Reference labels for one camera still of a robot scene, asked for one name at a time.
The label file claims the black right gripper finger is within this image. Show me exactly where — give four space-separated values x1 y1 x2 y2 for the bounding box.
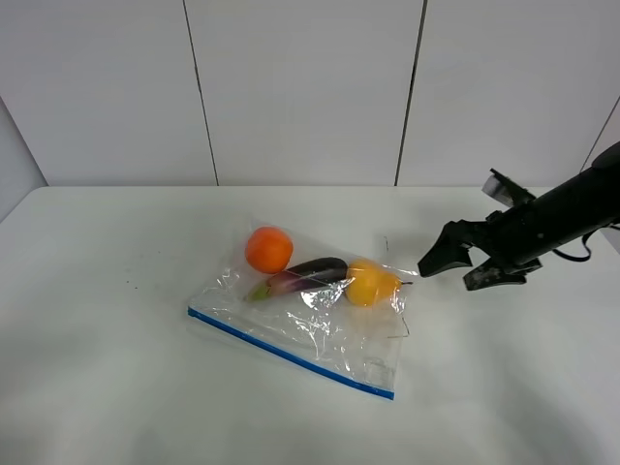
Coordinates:
418 220 478 278
463 262 527 291

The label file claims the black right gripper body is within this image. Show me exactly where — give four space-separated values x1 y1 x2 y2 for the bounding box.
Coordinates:
467 197 543 274

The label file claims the clear zip bag blue seal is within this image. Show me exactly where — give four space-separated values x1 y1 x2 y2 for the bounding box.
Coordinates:
187 219 419 400

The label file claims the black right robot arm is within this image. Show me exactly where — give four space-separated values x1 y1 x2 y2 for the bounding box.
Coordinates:
418 143 619 291

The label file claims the yellow pear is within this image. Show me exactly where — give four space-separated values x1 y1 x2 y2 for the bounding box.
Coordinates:
345 259 411 307

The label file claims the purple eggplant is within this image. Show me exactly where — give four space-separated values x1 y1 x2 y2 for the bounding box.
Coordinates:
245 257 349 302

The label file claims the orange fruit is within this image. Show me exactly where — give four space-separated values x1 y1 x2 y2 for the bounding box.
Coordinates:
245 227 294 274

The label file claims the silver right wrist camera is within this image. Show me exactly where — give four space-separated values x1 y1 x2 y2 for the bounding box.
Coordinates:
481 169 536 208

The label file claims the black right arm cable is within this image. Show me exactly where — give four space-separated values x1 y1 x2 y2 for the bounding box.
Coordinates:
551 222 620 263

